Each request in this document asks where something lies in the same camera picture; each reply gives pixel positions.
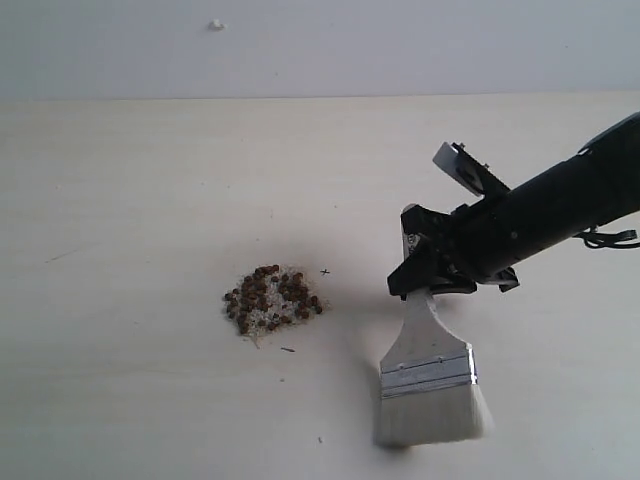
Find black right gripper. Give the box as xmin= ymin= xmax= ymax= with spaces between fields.
xmin=387 ymin=188 xmax=520 ymax=300

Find white wooden brush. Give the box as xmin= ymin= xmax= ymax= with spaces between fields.
xmin=377 ymin=290 xmax=493 ymax=448

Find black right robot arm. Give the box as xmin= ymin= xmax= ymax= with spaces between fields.
xmin=387 ymin=114 xmax=639 ymax=299

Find brown beans and rice pile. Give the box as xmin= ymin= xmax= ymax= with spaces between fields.
xmin=221 ymin=263 xmax=331 ymax=348

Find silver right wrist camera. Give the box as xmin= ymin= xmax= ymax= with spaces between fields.
xmin=433 ymin=142 xmax=488 ymax=197

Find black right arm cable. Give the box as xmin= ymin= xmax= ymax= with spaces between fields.
xmin=579 ymin=227 xmax=640 ymax=250

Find white wall plug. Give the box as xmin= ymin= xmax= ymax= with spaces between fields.
xmin=208 ymin=19 xmax=227 ymax=31

